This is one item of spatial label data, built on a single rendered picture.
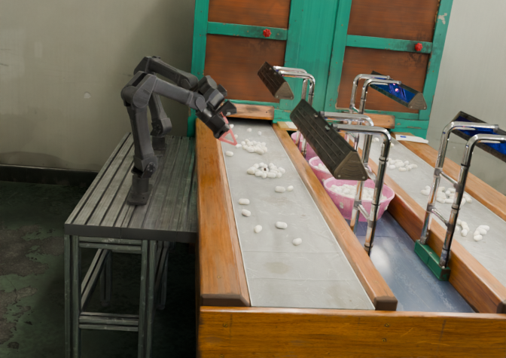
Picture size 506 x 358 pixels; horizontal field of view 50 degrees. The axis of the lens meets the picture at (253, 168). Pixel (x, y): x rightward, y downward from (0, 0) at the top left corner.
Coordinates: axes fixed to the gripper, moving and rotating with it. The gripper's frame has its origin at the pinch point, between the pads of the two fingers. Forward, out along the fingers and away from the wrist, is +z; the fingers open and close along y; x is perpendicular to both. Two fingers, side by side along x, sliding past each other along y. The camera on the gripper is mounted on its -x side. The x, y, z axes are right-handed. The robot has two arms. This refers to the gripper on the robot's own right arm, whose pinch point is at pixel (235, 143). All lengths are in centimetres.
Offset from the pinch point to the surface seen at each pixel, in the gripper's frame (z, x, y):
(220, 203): 0.4, 11.7, -43.0
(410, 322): 36, -12, -103
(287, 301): 12, 5, -98
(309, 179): 27.8, -12.0, -13.9
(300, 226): 21, -3, -53
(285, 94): 0.6, -27.6, 2.5
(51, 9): -106, 44, 171
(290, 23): -5, -55, 80
